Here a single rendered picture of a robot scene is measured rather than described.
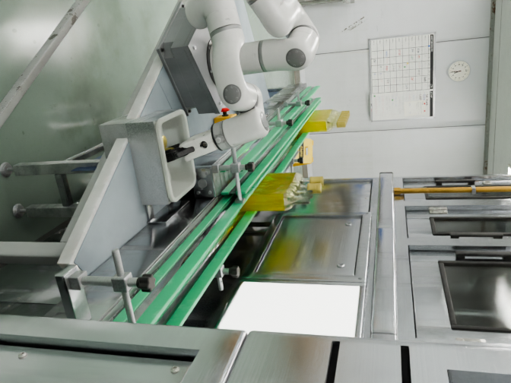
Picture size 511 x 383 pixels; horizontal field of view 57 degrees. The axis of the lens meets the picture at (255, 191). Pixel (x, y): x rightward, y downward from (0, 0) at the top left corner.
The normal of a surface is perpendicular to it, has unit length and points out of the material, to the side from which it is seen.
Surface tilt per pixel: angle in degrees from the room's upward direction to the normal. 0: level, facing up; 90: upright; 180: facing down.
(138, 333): 90
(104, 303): 90
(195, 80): 90
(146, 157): 90
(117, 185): 0
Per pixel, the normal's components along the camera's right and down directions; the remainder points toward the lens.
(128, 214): 0.96, -0.02
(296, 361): -0.11, -0.94
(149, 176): -0.25, 0.34
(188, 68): -0.16, 0.78
